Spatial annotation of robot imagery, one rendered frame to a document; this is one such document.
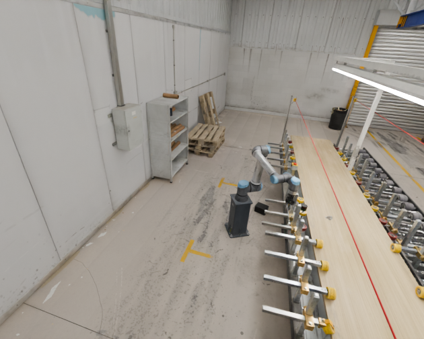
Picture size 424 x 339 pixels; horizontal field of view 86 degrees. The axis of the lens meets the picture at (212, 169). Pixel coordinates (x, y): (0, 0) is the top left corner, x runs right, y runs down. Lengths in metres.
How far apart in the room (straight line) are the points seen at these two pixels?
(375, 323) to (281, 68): 8.85
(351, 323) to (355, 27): 9.20
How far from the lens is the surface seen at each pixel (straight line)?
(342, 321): 2.09
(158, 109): 4.19
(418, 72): 1.80
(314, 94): 10.12
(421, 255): 2.87
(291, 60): 9.93
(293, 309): 2.24
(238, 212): 3.31
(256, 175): 3.11
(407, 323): 2.34
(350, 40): 10.14
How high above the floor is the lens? 2.53
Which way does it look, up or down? 29 degrees down
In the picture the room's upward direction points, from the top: 4 degrees clockwise
